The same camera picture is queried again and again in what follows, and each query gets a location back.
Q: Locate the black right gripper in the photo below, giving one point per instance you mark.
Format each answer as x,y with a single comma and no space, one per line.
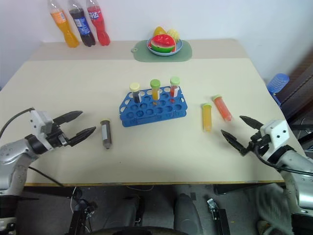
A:
259,144

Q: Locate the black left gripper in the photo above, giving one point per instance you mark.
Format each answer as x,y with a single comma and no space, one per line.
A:
55,137

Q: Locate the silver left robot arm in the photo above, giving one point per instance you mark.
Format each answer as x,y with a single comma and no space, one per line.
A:
13,161

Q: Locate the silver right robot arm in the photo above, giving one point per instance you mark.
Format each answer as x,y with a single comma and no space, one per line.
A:
294,176

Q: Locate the dark tube grey cap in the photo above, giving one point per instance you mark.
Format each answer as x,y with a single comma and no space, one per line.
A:
106,133

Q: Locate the dark liquid tube yellow cap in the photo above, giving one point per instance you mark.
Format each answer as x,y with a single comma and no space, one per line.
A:
135,93

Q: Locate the blue test tube rack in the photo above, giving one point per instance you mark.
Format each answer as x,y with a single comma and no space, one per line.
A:
152,107

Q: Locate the red liquid tube green cap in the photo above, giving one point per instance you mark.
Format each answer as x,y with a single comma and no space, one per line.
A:
174,87

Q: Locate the orange liquid tube green cap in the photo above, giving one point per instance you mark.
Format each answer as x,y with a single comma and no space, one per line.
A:
155,89

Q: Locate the blue water jug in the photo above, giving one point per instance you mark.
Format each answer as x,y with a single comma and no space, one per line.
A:
276,86

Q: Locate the grey cloth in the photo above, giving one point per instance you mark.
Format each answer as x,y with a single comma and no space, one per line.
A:
274,208

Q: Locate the orange soda bottle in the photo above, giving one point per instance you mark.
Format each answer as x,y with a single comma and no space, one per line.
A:
64,27

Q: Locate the dark rounded left knee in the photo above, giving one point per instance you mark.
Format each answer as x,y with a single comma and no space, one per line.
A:
119,215

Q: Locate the dark rounded knee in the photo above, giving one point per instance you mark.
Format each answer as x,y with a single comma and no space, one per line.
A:
187,215
119,215

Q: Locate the dark rounded right knee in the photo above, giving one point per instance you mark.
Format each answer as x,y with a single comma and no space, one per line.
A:
187,215

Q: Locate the dark cola bottle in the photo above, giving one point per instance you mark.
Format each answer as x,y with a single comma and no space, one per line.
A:
82,24

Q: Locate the red soda bottle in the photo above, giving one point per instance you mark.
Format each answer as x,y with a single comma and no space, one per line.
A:
99,24

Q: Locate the green placemat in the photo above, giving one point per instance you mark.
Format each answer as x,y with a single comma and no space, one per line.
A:
162,52

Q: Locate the blue plate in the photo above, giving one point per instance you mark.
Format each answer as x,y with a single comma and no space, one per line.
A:
164,50

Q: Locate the toy watermelon slice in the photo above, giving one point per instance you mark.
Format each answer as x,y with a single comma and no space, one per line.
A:
162,43

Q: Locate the toy yellow corn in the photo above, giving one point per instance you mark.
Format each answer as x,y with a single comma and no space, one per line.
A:
174,34

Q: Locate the toy yellow pepper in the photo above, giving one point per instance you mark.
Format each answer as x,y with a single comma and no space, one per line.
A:
159,31

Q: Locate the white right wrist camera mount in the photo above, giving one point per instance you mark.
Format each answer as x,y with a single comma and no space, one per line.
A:
275,135

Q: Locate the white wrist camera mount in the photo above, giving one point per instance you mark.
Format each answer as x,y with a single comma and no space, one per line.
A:
275,135
39,120

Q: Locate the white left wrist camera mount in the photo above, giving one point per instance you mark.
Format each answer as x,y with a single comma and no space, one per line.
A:
39,120

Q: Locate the black metal stand frame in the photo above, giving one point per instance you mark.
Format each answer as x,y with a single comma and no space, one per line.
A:
80,213

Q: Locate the silver caster bracket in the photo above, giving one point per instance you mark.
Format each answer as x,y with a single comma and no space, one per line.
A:
218,215

